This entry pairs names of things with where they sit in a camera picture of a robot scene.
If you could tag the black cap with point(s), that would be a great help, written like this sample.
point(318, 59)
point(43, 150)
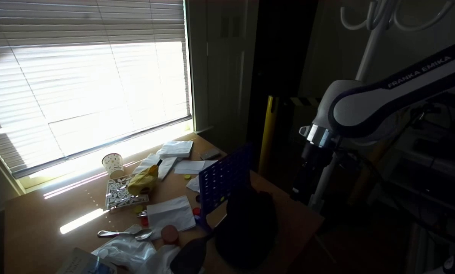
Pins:
point(246, 229)

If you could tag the white plastic bag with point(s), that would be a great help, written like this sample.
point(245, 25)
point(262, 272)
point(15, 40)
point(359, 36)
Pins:
point(129, 253)

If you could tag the blue connect four grid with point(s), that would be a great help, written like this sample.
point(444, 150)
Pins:
point(221, 177)

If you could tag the yellow snack bag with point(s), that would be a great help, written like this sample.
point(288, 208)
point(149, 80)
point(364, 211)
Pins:
point(143, 179)

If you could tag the white paper sheet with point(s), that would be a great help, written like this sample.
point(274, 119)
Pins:
point(193, 167)

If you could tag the white coat rack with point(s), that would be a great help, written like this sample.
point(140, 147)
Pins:
point(371, 46)

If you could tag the pink round lid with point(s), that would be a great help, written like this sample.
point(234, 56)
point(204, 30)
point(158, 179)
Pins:
point(169, 234)

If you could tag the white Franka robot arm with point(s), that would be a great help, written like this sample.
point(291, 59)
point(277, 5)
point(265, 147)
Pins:
point(373, 104)

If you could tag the yellow pole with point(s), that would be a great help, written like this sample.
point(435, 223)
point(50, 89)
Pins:
point(266, 132)

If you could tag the metal spoon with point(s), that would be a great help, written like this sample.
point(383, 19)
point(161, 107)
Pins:
point(114, 234)

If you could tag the large slatted window blind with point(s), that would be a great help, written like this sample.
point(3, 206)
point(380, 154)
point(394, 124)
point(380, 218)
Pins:
point(84, 77)

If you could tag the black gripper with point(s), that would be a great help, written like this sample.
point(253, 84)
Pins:
point(318, 165)

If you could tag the white tissue pack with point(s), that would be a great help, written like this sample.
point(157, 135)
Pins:
point(175, 150)

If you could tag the small red object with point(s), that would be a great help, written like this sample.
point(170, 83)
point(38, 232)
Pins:
point(196, 211)

